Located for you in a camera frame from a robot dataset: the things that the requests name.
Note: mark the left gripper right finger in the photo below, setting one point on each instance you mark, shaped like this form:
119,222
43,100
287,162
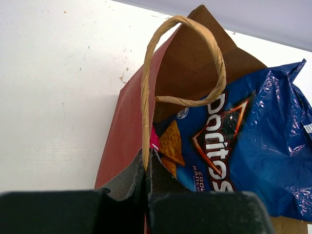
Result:
173,209

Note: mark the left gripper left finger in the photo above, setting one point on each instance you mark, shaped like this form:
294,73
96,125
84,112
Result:
115,208

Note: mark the pink Real chips bag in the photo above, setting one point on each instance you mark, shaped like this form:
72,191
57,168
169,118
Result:
154,140

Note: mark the blue Doritos chips bag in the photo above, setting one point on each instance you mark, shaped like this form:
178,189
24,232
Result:
256,136

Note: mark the red paper bag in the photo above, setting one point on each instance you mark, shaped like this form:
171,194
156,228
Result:
189,62

